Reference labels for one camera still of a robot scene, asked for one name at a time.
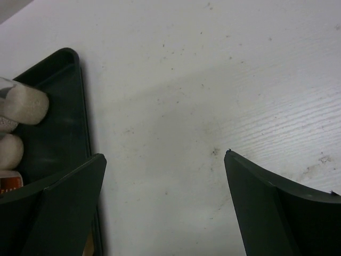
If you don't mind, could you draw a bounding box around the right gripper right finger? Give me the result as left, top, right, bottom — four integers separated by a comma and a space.
224, 150, 340, 255

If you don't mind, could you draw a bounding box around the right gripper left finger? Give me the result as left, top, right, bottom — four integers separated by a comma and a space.
1, 154, 107, 255

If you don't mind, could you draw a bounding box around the yellow cap sauce bottle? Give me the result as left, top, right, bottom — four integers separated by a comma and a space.
1, 134, 24, 170

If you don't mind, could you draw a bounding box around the clear dome cap spice bottle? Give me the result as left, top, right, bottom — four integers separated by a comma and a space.
1, 77, 49, 133

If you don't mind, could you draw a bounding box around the black rectangular plastic tray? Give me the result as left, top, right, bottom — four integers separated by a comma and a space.
12, 47, 104, 256

